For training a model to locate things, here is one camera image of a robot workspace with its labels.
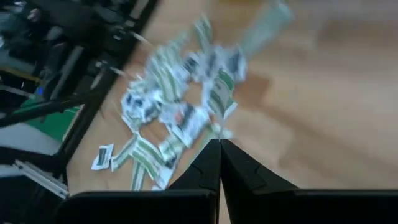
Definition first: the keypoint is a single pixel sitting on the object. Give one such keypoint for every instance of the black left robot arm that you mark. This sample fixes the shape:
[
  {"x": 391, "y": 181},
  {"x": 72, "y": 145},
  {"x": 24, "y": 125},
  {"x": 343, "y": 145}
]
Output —
[{"x": 68, "y": 18}]

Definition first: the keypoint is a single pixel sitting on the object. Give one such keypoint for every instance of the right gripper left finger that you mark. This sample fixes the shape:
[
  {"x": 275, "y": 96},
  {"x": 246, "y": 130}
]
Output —
[{"x": 205, "y": 174}]

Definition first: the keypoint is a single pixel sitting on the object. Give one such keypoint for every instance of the silver edge bracket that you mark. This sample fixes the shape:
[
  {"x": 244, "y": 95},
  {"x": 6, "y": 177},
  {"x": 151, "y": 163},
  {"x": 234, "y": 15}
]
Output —
[{"x": 43, "y": 180}]

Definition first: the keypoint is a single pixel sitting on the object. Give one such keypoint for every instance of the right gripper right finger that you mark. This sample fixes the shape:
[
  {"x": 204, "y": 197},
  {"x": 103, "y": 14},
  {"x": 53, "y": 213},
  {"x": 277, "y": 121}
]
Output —
[{"x": 242, "y": 174}]

